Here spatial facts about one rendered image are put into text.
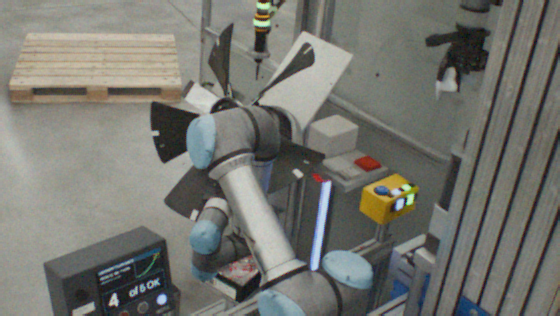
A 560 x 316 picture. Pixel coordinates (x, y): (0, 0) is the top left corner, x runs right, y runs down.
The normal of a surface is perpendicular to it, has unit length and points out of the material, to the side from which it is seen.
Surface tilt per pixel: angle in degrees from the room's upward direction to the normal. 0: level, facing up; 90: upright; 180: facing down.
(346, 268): 7
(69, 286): 75
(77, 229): 0
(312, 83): 50
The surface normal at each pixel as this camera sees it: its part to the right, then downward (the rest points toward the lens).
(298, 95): -0.56, -0.37
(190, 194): -0.08, -0.18
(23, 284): 0.07, -0.87
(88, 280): 0.61, 0.18
